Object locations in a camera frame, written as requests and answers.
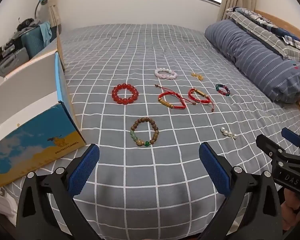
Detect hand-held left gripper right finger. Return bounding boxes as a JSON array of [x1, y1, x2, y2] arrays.
[[199, 142, 284, 240]]

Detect blue desk lamp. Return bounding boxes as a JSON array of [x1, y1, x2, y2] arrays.
[[34, 0, 48, 20]]

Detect grey suitcase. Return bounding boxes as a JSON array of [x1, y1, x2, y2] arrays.
[[0, 46, 30, 78]]

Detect red cord bracelet gold tube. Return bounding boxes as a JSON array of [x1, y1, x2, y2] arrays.
[[188, 87, 215, 112], [154, 84, 197, 110]]

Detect plaid pillows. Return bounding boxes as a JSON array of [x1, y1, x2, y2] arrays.
[[225, 11, 300, 64]]

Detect teal suitcase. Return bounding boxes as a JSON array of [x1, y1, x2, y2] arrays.
[[21, 26, 52, 59]]

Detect white printed package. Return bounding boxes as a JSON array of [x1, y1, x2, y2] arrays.
[[0, 184, 18, 215]]

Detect teal cloth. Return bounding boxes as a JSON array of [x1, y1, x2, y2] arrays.
[[39, 22, 52, 47]]

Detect multicolour bead bracelet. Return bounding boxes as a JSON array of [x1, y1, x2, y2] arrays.
[[215, 84, 231, 97]]

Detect pink bead bracelet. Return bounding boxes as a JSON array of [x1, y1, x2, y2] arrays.
[[154, 67, 177, 80]]

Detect blue striped pillow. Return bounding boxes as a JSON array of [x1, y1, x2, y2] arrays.
[[204, 19, 300, 104]]

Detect person's right hand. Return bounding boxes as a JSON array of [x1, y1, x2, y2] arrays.
[[281, 187, 300, 232]]

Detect blue and yellow cardboard box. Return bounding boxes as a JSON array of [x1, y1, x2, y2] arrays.
[[0, 25, 87, 188]]

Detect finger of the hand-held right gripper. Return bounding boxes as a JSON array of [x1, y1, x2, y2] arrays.
[[281, 127, 300, 153], [256, 134, 290, 161]]

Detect brown wooden bead bracelet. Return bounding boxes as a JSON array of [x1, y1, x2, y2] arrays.
[[129, 117, 159, 147]]

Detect blue white patterned pillow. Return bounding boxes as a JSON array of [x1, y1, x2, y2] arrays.
[[226, 6, 300, 53]]

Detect black clutter pile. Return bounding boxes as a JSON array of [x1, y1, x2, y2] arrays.
[[16, 17, 42, 32]]

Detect red bead bracelet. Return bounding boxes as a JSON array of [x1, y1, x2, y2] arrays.
[[112, 83, 140, 105]]

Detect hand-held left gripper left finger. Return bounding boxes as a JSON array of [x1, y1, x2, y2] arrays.
[[15, 144, 100, 240]]

